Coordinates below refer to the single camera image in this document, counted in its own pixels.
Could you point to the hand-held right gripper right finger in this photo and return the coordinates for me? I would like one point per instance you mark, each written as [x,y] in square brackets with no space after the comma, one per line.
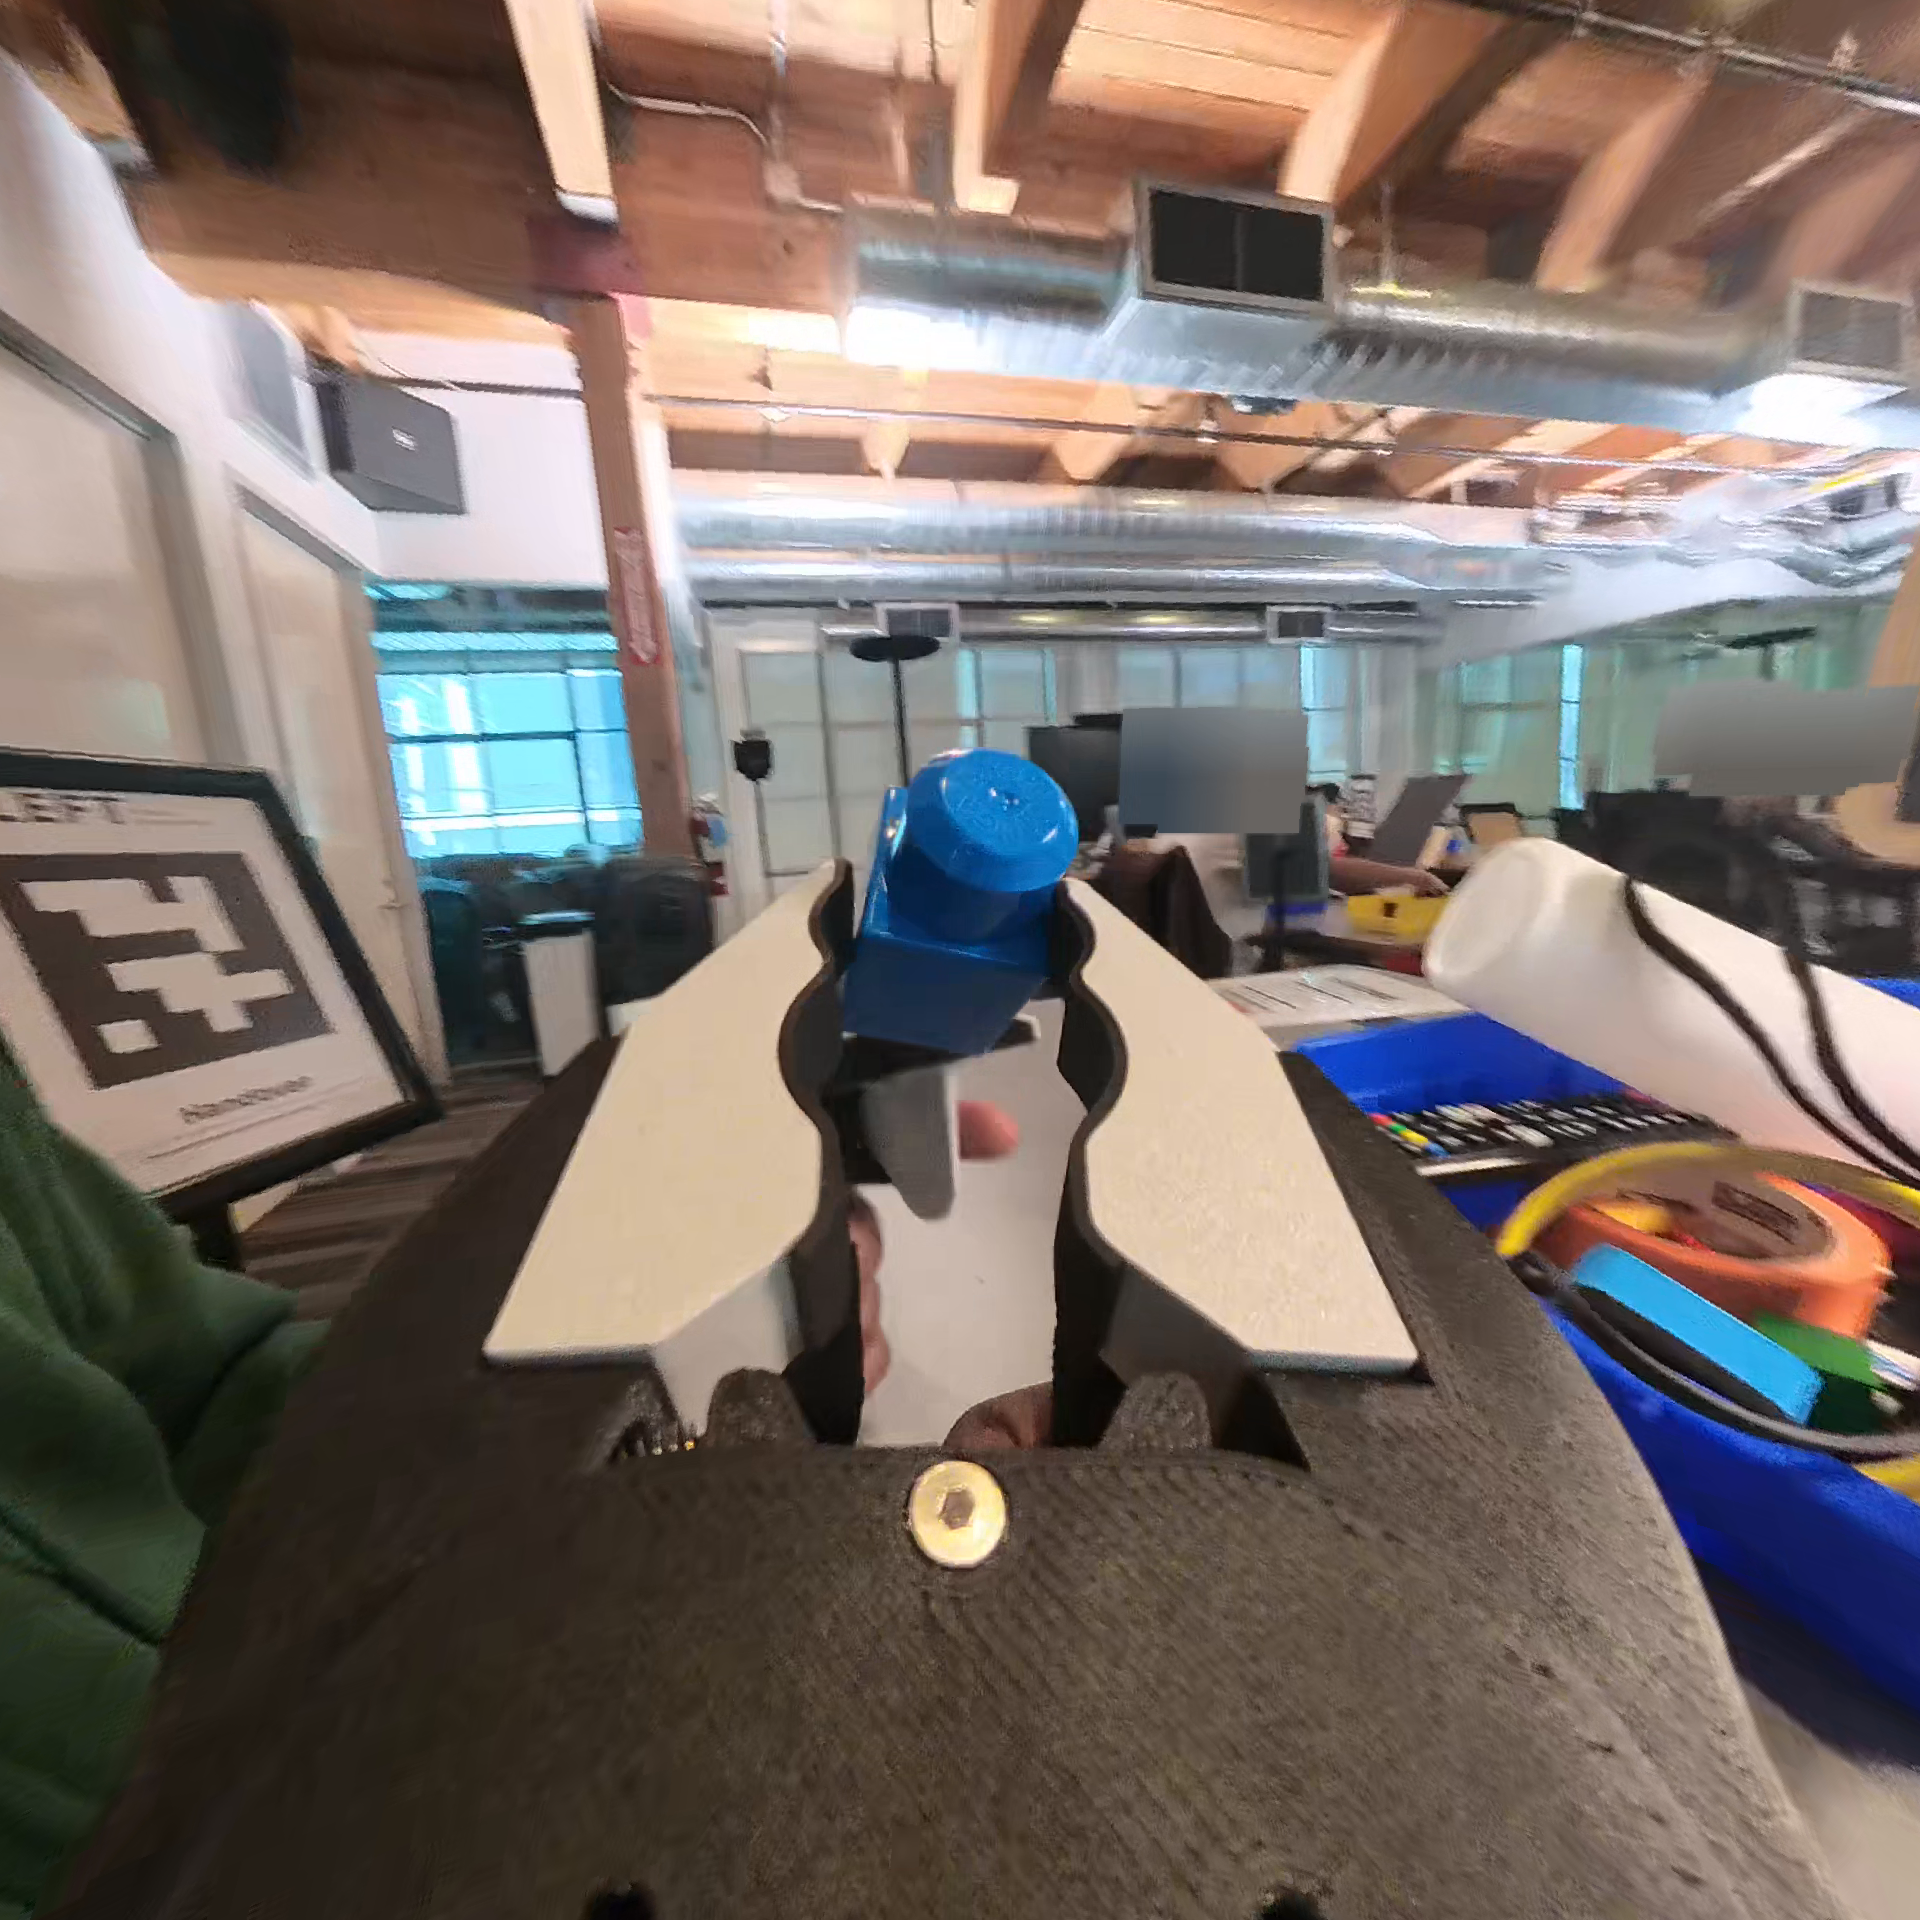
[1247,1215]

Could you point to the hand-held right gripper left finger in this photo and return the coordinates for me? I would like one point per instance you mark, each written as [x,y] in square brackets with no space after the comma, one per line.
[675,1200]

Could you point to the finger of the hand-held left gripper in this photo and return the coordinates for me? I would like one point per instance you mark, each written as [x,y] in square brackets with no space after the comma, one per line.
[915,1146]

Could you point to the blue plastic block with knob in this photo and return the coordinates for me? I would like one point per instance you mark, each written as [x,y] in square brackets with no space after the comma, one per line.
[939,960]

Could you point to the large blue plastic bin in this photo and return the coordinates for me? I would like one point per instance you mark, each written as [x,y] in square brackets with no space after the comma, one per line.
[1772,1532]

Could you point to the person's left forearm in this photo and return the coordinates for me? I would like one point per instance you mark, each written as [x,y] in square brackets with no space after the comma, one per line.
[122,1350]

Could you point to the person's left hand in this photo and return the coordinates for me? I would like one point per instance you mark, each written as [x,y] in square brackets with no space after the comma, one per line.
[869,1305]

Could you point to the black remote control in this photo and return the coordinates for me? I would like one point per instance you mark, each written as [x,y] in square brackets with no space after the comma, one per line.
[1531,1126]

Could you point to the yellow storage bin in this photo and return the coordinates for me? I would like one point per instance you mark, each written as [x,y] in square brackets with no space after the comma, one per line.
[1397,912]

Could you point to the red fire extinguisher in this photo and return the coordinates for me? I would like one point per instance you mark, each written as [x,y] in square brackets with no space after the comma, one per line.
[710,848]

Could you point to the black computer monitor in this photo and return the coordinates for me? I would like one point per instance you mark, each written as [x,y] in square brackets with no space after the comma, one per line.
[1073,773]

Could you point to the white plastic bottle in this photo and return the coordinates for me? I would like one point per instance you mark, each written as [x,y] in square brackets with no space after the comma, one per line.
[1576,960]

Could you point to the open laptop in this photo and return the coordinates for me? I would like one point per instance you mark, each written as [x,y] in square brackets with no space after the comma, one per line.
[1418,819]

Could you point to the light blue foam piece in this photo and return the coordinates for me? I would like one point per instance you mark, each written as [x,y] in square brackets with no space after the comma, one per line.
[1694,1327]

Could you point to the black pole with ribbed disc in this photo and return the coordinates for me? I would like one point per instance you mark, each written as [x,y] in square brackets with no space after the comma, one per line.
[894,648]

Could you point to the orange tape roll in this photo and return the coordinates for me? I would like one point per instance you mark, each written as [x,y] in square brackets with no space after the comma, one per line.
[1846,1273]

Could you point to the person's green jacket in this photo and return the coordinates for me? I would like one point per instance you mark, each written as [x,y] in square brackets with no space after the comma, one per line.
[59,1770]

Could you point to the black wall speaker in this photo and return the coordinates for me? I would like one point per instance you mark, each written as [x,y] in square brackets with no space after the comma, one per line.
[392,443]

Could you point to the wooden support post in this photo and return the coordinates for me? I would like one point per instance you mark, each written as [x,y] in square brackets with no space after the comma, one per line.
[631,600]

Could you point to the metal air duct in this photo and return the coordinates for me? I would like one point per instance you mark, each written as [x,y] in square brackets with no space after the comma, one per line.
[1502,329]
[1126,534]

